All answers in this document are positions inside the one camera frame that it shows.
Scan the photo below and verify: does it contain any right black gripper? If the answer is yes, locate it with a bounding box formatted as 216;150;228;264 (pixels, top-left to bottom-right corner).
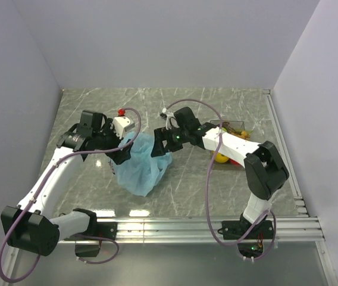
151;125;189;157

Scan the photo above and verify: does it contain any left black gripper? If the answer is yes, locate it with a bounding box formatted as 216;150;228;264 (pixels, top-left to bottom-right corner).
93;118;133;164

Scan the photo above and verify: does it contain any light blue plastic bag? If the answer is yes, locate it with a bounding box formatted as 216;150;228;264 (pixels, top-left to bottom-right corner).
108;132;173;197

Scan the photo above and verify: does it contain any yellow fake lemon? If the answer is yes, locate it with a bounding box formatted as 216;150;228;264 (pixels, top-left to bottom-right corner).
214;153;230;164

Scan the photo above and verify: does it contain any red fake tomato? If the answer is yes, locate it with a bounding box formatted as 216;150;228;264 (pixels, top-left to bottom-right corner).
229;159;240;166

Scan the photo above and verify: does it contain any brown fake longan bunch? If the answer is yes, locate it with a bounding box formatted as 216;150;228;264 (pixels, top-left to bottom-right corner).
222;126;251;140

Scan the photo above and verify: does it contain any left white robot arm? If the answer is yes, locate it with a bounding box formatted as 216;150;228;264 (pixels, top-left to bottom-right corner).
1;109;134;256

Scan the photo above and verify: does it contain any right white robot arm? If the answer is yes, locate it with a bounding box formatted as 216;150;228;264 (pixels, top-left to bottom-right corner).
151;107;289;238

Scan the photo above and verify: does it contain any clear plastic fruit tray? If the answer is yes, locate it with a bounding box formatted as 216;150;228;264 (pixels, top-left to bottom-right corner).
202;120;252;170

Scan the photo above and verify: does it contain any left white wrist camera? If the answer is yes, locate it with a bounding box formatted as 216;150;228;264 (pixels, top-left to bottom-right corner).
112;108;135;139

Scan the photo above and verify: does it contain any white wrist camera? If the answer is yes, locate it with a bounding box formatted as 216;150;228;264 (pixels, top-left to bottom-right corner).
112;108;135;139
159;108;174;129

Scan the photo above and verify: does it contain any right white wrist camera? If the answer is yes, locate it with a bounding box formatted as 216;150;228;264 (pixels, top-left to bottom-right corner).
159;108;174;129

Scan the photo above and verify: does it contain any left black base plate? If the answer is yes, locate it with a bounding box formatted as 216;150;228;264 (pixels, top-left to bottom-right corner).
65;222;118;241

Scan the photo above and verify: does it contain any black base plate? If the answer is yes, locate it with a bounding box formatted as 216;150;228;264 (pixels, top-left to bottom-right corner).
65;222;118;241
217;220;275;240

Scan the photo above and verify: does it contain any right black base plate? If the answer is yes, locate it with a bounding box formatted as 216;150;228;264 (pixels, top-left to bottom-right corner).
217;220;275;240

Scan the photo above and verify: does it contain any aluminium mounting rail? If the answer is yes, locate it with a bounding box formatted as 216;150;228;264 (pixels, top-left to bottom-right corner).
0;89;338;286

